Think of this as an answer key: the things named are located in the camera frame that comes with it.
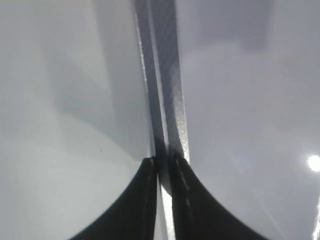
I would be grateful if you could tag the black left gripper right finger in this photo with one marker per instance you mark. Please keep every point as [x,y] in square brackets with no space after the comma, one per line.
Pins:
[197,215]

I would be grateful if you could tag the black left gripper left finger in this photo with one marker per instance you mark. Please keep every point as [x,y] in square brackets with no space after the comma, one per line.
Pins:
[133,215]

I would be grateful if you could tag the white board with grey frame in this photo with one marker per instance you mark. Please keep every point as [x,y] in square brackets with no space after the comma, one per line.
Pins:
[89,88]

